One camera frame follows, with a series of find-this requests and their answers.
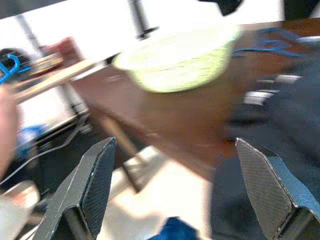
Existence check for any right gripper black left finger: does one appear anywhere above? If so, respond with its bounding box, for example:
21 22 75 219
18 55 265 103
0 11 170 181
32 136 118 240

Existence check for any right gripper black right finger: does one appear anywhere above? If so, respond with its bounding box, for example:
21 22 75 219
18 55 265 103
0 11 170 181
234 136 320 240

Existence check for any black printed shirt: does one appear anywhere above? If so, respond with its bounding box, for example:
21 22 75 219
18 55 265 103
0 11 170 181
212 57 320 208

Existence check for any blue plastic hanger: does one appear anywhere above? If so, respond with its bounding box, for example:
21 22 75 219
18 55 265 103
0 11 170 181
232 27 303 60
0 53 32 86

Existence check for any royal blue garment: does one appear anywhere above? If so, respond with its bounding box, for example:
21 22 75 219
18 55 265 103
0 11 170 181
149 216 201 240

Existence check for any light wooden side table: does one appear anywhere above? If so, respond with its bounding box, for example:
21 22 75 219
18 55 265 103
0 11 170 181
9 58 118 101

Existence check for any pale green plastic basket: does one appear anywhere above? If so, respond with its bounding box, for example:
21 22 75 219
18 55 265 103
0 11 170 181
111 24 242 94

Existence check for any black pole stand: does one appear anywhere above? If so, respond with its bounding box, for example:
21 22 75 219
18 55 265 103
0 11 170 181
127 0 161 40

